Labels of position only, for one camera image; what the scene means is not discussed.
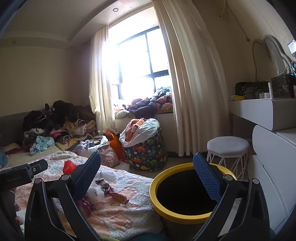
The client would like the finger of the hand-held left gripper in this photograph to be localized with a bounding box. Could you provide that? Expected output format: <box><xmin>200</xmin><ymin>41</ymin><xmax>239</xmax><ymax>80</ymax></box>
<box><xmin>0</xmin><ymin>159</ymin><xmax>48</xmax><ymax>187</ymax></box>

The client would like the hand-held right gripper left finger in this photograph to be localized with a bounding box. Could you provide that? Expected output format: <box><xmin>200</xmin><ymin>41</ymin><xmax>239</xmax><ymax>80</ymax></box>
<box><xmin>24</xmin><ymin>151</ymin><xmax>102</xmax><ymax>241</ymax></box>

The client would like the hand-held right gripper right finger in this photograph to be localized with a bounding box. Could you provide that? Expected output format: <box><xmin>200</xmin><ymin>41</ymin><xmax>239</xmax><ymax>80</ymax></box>
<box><xmin>191</xmin><ymin>152</ymin><xmax>270</xmax><ymax>241</ymax></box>

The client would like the yellow rimmed black bin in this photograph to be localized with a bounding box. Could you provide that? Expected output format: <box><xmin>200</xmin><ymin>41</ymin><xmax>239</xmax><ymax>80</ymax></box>
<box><xmin>149</xmin><ymin>163</ymin><xmax>237</xmax><ymax>241</ymax></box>

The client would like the person's left hand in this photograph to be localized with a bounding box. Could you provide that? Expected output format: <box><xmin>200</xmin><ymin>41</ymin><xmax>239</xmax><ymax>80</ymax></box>
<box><xmin>6</xmin><ymin>189</ymin><xmax>25</xmax><ymax>226</ymax></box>

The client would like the red plastic wrapper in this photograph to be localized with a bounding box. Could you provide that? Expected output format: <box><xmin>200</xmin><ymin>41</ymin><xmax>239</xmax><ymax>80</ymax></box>
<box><xmin>63</xmin><ymin>160</ymin><xmax>78</xmax><ymax>174</ymax></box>

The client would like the light blue cloth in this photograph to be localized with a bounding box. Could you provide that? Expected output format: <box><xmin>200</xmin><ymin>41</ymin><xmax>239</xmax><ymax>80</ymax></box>
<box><xmin>30</xmin><ymin>136</ymin><xmax>56</xmax><ymax>156</ymax></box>

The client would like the pink floral fabric bag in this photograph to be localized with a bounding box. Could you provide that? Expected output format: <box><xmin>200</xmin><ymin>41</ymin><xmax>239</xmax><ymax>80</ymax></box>
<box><xmin>96</xmin><ymin>144</ymin><xmax>121</xmax><ymax>168</ymax></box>

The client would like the pink red cloth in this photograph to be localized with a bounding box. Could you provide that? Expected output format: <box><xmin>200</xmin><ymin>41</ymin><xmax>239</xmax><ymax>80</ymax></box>
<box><xmin>5</xmin><ymin>143</ymin><xmax>21</xmax><ymax>155</ymax></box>

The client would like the white lavender garment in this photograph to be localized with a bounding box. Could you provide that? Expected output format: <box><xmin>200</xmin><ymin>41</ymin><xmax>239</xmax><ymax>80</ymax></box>
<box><xmin>72</xmin><ymin>136</ymin><xmax>109</xmax><ymax>153</ymax></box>

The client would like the teal floral pillow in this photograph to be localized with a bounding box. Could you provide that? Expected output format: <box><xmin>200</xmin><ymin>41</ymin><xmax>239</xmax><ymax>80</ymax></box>
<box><xmin>0</xmin><ymin>148</ymin><xmax>8</xmax><ymax>168</ymax></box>

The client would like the orange bag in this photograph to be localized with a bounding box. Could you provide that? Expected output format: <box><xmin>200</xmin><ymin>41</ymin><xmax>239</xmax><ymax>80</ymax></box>
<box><xmin>104</xmin><ymin>132</ymin><xmax>126</xmax><ymax>163</ymax></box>

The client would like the grey bed headboard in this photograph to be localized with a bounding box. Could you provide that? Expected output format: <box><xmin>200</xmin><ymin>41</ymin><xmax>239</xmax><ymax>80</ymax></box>
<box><xmin>0</xmin><ymin>111</ymin><xmax>26</xmax><ymax>147</ymax></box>

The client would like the pile of mixed clothes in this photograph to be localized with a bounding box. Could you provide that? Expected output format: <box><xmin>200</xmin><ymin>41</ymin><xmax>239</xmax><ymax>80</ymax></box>
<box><xmin>22</xmin><ymin>100</ymin><xmax>97</xmax><ymax>151</ymax></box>

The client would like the pink white fleece blanket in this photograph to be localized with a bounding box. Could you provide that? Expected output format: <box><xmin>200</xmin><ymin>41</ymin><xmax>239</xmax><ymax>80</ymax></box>
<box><xmin>0</xmin><ymin>151</ymin><xmax>162</xmax><ymax>241</ymax></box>

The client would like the dinosaur print laundry bag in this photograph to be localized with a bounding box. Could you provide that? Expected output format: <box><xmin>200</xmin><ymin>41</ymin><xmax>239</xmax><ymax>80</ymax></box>
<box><xmin>124</xmin><ymin>126</ymin><xmax>168</xmax><ymax>172</ymax></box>

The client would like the white drawer cabinet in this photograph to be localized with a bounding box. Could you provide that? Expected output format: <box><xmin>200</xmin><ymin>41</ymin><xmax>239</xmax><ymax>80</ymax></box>
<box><xmin>248</xmin><ymin>125</ymin><xmax>296</xmax><ymax>234</ymax></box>

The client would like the white plastic bag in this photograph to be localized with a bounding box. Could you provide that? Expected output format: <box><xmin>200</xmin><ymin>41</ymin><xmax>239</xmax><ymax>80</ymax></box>
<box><xmin>119</xmin><ymin>118</ymin><xmax>160</xmax><ymax>147</ymax></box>

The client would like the white vanity desk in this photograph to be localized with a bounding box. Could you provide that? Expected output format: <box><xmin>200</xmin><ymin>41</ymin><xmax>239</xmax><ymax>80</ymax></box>
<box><xmin>229</xmin><ymin>98</ymin><xmax>296</xmax><ymax>131</ymax></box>

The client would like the pile of dark clothes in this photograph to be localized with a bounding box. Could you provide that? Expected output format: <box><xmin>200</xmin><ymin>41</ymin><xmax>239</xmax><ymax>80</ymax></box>
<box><xmin>114</xmin><ymin>87</ymin><xmax>174</xmax><ymax>118</ymax></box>

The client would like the narrow cream curtain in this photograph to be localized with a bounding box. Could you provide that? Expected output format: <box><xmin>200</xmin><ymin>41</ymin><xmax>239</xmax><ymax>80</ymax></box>
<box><xmin>89</xmin><ymin>25</ymin><xmax>116</xmax><ymax>136</ymax></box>

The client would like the wide cream curtain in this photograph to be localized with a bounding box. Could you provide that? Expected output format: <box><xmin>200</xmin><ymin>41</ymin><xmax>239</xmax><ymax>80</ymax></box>
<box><xmin>153</xmin><ymin>0</ymin><xmax>234</xmax><ymax>157</ymax></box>

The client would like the dark green bag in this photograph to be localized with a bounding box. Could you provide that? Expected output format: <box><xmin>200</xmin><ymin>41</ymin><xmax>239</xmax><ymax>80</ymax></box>
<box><xmin>235</xmin><ymin>81</ymin><xmax>270</xmax><ymax>99</ymax></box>

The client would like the black framed window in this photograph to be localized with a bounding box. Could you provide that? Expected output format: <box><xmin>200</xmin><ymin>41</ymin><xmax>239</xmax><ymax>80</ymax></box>
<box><xmin>107</xmin><ymin>25</ymin><xmax>173</xmax><ymax>102</ymax></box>

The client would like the white round wire stool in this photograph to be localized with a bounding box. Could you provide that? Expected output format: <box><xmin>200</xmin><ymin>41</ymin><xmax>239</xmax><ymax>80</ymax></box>
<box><xmin>206</xmin><ymin>136</ymin><xmax>250</xmax><ymax>180</ymax></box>

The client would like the wire mesh organizer box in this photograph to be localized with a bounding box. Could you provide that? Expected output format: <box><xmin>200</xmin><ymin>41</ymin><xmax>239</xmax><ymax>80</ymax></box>
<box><xmin>270</xmin><ymin>74</ymin><xmax>296</xmax><ymax>99</ymax></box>

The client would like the wavy frame mirror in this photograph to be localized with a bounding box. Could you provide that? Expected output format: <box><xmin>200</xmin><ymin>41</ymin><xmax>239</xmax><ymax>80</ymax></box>
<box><xmin>251</xmin><ymin>35</ymin><xmax>296</xmax><ymax>77</ymax></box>

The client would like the white wall pipe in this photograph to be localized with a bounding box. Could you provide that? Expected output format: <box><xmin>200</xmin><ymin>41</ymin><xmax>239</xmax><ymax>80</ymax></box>
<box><xmin>217</xmin><ymin>0</ymin><xmax>229</xmax><ymax>19</ymax></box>

